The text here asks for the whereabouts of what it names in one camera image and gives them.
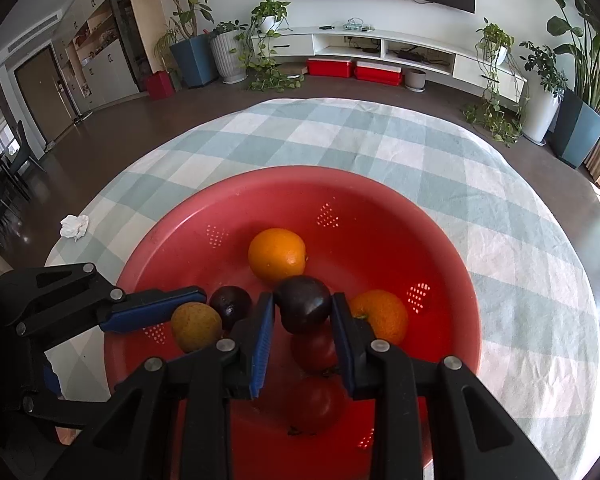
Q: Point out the leafy plant in white pot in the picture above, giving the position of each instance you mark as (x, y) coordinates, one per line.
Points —
(542, 105)

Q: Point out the crumpled white tissue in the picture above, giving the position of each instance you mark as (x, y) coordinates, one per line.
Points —
(74, 226)

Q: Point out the green white checked tablecloth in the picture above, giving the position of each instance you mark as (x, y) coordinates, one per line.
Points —
(380, 130)

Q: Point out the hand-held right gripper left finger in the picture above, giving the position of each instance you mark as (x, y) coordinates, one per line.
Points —
(262, 345)

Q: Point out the black router box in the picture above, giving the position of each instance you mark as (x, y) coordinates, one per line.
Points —
(410, 55)

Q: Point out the trailing pothos plant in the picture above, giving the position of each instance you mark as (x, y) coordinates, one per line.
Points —
(267, 12)
(495, 40)

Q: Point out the white television cabinet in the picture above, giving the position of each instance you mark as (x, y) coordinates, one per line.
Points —
(330, 37)

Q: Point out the red tomato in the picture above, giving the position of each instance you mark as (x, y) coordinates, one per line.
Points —
(316, 405)
(314, 352)

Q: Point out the brown round fruit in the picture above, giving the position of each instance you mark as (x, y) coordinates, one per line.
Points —
(196, 327)

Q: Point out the orange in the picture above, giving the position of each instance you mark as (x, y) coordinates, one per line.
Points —
(277, 255)
(382, 317)

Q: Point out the small empty flower pot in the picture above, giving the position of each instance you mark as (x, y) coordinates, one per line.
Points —
(415, 80)

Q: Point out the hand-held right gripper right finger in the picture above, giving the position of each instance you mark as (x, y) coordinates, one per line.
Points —
(341, 340)

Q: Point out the tall plant in blue pot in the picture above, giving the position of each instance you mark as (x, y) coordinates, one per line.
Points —
(577, 120)

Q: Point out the red bin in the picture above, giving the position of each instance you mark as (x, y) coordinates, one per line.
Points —
(160, 85)

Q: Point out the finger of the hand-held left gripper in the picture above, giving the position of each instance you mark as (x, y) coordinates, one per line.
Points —
(145, 310)
(55, 409)

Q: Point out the dark purple plum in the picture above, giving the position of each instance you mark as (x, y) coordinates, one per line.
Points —
(302, 310)
(231, 305)

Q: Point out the small tree in blue pot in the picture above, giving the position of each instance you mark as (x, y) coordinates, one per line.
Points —
(192, 60)

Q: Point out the red plastic basin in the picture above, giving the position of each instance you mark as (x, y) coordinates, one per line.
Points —
(380, 240)

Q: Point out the white wall cupboard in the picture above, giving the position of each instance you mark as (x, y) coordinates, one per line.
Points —
(97, 65)

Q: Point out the plant in ribbed white pot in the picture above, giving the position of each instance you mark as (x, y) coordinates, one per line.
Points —
(227, 57)

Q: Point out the brown wooden door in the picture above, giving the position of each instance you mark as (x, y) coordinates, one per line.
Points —
(40, 95)

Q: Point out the red storage box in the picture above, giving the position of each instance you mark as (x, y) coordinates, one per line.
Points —
(378, 72)
(330, 67)

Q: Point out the dark dining chair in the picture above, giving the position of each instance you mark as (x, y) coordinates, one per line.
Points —
(22, 152)

